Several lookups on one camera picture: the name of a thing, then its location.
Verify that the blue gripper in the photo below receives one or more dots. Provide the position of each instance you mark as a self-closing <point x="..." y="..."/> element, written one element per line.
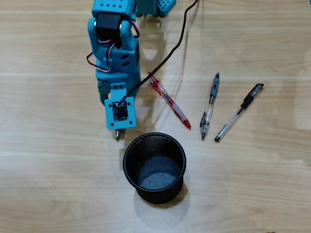
<point x="104" y="87"/>

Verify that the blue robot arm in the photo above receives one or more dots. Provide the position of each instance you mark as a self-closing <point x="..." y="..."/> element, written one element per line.
<point x="128" y="44"/>

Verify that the clear stick pen black cap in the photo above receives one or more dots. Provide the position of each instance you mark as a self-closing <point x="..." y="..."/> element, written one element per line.
<point x="247" y="100"/>

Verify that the black mesh pen holder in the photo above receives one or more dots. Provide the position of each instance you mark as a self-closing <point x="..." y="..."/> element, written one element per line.
<point x="131" y="167"/>

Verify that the clear pen with grey grip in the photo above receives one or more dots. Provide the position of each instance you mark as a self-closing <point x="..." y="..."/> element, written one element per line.
<point x="213" y="89"/>

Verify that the red retractable pen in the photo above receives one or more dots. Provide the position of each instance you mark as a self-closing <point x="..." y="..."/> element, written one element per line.
<point x="170" y="102"/>

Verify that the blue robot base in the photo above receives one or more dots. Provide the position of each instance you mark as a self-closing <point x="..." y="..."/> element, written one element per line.
<point x="148" y="7"/>

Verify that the blue wrist camera module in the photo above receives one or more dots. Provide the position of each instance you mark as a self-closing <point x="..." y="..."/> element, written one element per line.
<point x="120" y="121"/>

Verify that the black retractable pen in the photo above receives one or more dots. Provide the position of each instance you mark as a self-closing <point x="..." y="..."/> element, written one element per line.
<point x="118" y="136"/>

